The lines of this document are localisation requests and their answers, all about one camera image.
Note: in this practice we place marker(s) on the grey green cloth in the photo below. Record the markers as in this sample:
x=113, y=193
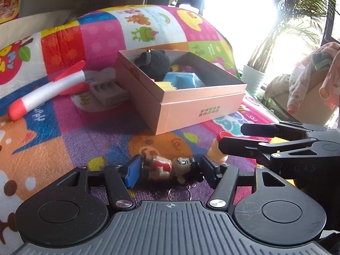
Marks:
x=322, y=61

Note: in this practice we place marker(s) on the pink baby garment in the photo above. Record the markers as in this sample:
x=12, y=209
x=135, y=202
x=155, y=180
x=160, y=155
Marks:
x=300, y=85

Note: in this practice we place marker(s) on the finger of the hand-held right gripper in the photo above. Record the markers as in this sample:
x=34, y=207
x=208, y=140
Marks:
x=239, y=146
x=265, y=130

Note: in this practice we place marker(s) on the palm plant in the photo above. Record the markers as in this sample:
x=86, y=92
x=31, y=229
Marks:
x=294, y=13

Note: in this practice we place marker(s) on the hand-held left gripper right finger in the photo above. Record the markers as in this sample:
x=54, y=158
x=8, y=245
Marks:
x=211, y=174

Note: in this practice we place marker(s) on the light blue packet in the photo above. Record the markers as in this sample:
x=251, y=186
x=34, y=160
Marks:
x=183, y=79

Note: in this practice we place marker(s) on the red white foam rocket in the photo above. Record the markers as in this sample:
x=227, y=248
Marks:
x=47, y=93

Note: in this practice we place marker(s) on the pink cardboard box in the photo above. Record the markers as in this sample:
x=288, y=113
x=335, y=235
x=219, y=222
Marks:
x=186, y=111

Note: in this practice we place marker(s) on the colourful toy carton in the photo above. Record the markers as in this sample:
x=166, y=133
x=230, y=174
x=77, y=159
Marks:
x=10, y=6

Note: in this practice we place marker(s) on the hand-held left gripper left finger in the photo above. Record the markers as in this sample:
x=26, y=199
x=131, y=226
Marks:
x=132, y=171

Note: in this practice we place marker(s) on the black plush toy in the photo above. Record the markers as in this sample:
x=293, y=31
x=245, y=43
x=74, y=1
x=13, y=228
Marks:
x=156, y=63

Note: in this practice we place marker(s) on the tall white plant pot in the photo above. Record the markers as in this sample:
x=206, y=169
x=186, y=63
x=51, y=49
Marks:
x=253, y=79

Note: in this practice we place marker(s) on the grey plastic tray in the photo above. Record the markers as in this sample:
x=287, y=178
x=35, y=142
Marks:
x=109, y=93

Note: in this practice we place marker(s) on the colourful printed play mat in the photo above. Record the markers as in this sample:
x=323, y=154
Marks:
x=79, y=138

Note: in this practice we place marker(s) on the yellow toy corn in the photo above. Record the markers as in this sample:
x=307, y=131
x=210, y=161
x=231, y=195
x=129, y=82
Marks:
x=164, y=85

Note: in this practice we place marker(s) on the cream fabric chair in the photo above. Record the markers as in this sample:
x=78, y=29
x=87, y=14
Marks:
x=313, y=103

